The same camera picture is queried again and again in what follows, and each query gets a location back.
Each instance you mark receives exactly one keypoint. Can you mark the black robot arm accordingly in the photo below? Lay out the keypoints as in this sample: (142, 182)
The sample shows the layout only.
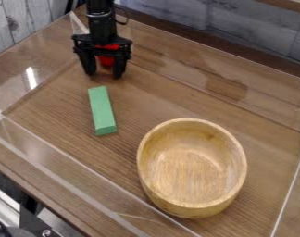
(102, 22)

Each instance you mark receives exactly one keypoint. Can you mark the clear acrylic tray walls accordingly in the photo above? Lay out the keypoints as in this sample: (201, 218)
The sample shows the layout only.
(84, 174)

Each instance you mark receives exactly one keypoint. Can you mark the green rectangular block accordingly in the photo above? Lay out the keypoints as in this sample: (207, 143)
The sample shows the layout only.
(104, 120)

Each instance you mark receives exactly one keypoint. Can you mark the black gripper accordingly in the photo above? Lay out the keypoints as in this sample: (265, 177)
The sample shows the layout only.
(86, 52)

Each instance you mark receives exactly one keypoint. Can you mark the red felt fruit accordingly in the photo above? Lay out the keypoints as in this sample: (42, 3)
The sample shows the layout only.
(110, 51)

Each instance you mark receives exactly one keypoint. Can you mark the black metal bracket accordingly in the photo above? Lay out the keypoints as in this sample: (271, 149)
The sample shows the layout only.
(34, 225)

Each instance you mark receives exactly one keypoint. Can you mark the wooden bowl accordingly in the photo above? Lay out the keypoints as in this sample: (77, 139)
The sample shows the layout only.
(192, 166)

